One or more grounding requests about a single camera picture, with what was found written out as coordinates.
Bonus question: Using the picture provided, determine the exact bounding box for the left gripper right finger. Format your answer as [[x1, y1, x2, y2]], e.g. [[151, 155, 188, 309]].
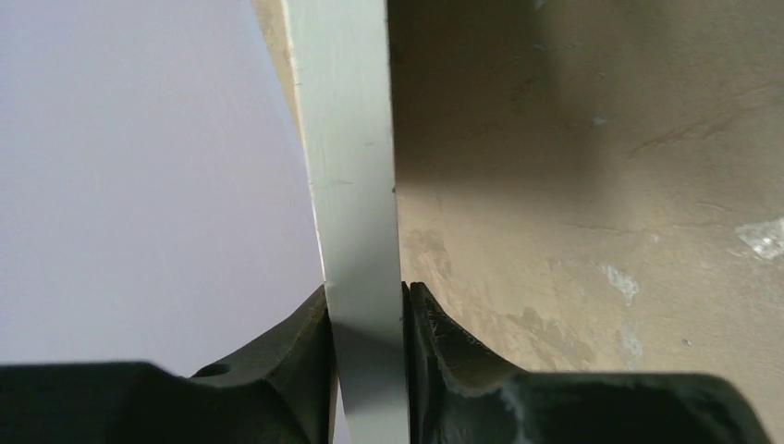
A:
[[402, 282, 770, 443]]

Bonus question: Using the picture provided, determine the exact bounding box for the wooden picture frame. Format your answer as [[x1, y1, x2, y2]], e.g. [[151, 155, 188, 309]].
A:
[[253, 1, 410, 443]]

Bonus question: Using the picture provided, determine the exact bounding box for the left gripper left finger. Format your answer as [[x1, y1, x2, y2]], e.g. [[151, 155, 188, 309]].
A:
[[1, 289, 337, 443]]

